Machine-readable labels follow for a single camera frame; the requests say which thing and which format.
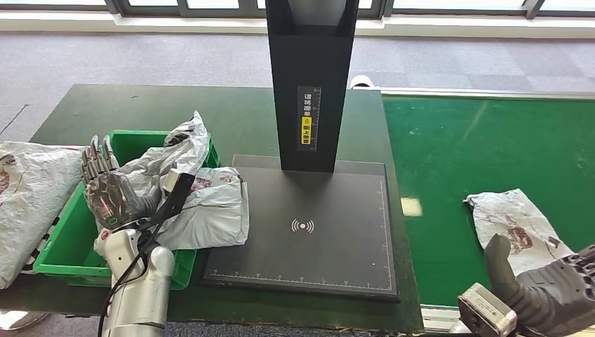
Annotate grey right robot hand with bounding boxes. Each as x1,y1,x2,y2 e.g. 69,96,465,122
483,234,595,337

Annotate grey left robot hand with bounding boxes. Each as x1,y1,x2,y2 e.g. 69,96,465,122
79,136,163,232

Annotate parcel with brown patch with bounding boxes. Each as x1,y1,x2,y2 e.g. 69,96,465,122
93,110,211,258

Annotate grey parcel with brown print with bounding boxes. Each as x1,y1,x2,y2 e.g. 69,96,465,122
463,188,575,277

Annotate smooth white poly parcel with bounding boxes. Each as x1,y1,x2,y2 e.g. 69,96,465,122
155,166,250,252

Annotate large grey poly parcel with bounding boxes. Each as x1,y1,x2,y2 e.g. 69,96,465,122
0,140,91,289

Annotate green conveyor belt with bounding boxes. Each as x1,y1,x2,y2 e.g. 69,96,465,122
382,93,595,308

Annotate black inbound scanner machine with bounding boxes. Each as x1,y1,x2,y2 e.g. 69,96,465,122
203,0,401,301

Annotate green plastic crate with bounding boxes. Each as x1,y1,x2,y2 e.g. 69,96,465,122
32,129,220,290

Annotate dark green table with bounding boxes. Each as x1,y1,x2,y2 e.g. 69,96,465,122
0,84,424,333

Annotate pale round floor disc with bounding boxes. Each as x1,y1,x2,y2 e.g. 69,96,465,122
0,310,50,332

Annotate white window sill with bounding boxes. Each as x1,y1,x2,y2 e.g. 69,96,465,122
0,11,595,39

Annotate black and yellow label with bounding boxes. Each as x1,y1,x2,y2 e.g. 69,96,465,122
297,85,323,152

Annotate black left camera bracket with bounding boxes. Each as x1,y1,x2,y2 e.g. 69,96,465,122
139,172,196,234

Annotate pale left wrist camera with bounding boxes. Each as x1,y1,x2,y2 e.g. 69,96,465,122
161,168,185,192

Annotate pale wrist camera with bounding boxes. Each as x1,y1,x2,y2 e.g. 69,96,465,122
161,168,185,192
457,282,518,337

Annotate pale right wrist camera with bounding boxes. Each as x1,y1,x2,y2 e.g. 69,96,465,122
457,282,518,337

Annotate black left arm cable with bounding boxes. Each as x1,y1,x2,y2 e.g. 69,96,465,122
96,223,161,337

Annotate dark window frame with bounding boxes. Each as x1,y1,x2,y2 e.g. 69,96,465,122
0,0,595,22

